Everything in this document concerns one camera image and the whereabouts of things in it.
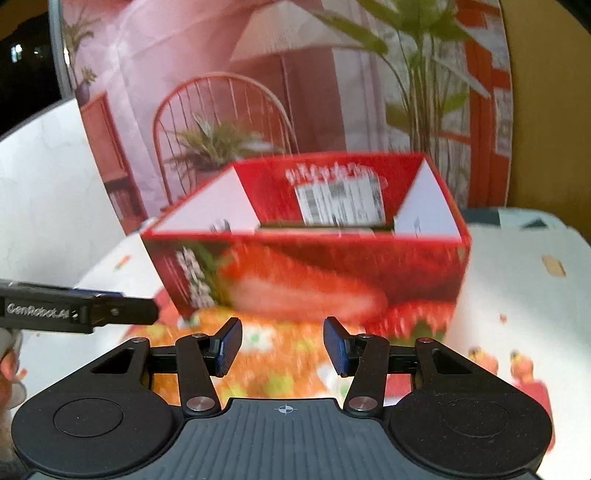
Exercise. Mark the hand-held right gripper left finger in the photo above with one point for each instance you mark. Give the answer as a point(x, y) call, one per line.
point(230, 346)

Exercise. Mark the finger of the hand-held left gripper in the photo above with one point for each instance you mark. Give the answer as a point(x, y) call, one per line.
point(134, 311)

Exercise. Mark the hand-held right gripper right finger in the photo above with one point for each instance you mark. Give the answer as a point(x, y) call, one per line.
point(336, 346)

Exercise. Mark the red strawberry cardboard box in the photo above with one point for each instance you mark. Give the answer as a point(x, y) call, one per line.
point(300, 286)

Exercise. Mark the person's left hand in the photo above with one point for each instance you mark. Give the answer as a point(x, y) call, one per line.
point(8, 367)

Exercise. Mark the white marble board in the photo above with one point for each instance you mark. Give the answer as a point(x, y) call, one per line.
point(46, 184)

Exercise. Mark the white printed blanket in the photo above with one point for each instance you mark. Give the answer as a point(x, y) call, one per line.
point(508, 286)

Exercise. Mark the grey metal pole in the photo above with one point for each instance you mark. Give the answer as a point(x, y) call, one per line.
point(57, 46)

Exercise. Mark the printed room wall poster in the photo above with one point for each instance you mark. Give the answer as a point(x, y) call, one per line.
point(323, 92)

